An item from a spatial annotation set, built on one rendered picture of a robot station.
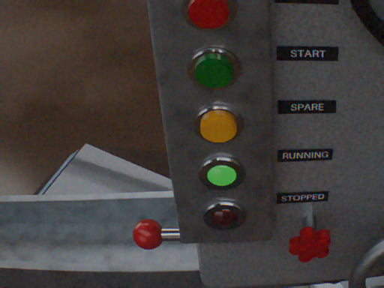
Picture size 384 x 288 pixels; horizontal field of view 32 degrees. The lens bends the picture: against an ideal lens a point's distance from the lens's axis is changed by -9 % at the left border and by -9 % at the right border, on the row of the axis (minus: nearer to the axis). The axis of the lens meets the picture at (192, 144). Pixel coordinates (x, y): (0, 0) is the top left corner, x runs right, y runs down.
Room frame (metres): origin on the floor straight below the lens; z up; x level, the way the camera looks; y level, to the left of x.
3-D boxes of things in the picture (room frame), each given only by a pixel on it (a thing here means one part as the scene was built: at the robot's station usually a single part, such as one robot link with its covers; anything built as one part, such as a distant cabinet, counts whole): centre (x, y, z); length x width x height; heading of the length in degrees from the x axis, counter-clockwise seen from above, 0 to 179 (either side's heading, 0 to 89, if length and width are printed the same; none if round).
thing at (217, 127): (0.38, -0.02, 1.37); 0.03 x 0.01 x 0.03; 83
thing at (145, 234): (0.44, 0.03, 1.17); 0.08 x 0.03 x 0.03; 83
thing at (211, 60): (0.38, -0.02, 1.42); 0.03 x 0.01 x 0.03; 83
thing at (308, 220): (0.37, -0.09, 1.24); 0.04 x 0.04 x 0.04; 83
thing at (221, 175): (0.38, -0.02, 1.32); 0.02 x 0.01 x 0.02; 83
